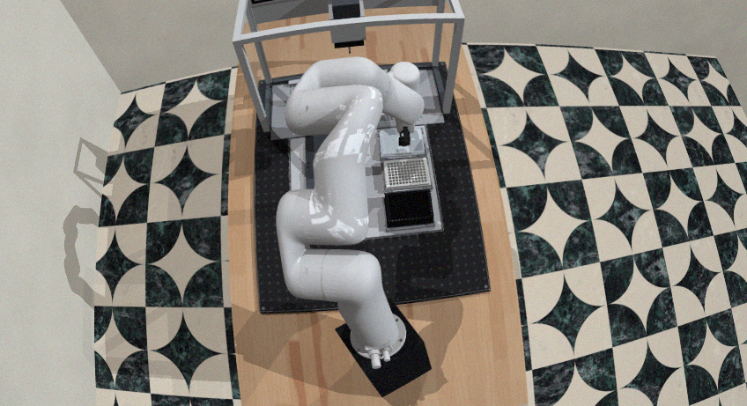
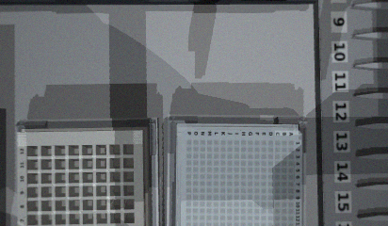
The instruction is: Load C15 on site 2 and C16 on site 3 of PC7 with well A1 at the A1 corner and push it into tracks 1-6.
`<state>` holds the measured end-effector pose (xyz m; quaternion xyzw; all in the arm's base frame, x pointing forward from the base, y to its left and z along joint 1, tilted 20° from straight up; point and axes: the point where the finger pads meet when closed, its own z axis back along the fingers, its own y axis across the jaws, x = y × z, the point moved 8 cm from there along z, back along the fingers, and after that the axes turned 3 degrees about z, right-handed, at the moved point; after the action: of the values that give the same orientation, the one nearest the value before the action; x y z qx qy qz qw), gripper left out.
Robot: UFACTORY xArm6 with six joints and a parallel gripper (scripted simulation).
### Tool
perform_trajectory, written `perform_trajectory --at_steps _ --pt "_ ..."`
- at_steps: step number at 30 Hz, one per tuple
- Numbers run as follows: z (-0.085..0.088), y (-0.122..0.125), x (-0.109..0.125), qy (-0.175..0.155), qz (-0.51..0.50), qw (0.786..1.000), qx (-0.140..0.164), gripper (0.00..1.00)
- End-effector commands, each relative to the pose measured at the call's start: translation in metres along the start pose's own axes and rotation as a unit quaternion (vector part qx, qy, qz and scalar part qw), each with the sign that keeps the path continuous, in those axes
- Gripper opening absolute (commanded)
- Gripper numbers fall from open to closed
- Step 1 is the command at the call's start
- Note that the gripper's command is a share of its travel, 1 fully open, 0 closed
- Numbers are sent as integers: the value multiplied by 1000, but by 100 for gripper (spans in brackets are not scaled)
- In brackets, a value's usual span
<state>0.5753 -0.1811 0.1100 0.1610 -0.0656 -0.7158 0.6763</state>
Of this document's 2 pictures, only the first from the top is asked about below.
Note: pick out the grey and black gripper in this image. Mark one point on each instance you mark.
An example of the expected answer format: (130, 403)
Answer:
(406, 130)

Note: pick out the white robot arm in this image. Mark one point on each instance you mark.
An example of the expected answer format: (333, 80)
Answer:
(335, 212)

